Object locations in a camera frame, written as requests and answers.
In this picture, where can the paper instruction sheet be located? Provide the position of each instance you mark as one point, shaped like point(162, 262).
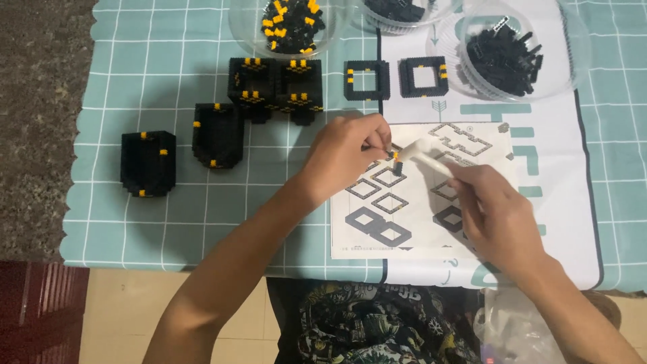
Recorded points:
point(414, 227)

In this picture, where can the small clear plastic bowl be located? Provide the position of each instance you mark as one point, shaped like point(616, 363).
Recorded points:
point(371, 23)

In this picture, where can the clear plastic bag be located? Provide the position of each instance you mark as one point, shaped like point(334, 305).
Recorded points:
point(510, 328)

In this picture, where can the teal checked tablecloth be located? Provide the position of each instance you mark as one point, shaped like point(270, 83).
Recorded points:
point(151, 86)

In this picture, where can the small black yellow brick piece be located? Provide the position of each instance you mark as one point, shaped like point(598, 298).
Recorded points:
point(397, 167)

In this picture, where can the black brick block assembly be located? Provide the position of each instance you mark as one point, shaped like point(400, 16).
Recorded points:
point(251, 86)
point(148, 164)
point(301, 91)
point(218, 136)

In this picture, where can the person's left hand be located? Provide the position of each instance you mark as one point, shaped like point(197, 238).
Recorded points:
point(338, 151)

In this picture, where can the large clear plastic bowl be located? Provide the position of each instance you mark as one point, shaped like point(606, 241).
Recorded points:
point(561, 50)

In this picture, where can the black square brick frame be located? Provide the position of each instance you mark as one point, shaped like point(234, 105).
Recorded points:
point(406, 76)
point(349, 86)

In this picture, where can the person's right hand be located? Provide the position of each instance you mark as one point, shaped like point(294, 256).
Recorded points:
point(500, 222)

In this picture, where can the white plastic brick tool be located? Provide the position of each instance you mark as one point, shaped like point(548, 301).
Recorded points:
point(423, 151)

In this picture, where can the pile of black yellow bricks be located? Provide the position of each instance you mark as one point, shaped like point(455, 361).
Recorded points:
point(290, 25)

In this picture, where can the small pile of black bricks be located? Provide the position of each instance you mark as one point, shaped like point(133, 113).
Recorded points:
point(397, 10)

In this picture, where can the clear bowl with yellow-black bricks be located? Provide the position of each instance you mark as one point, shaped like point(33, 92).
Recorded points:
point(242, 25)

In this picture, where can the person's black printed shirt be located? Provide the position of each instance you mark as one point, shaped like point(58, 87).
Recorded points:
point(374, 323)

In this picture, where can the large pile of black bricks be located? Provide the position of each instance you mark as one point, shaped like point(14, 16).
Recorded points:
point(503, 58)

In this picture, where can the red stool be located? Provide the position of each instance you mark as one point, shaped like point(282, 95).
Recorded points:
point(40, 313)

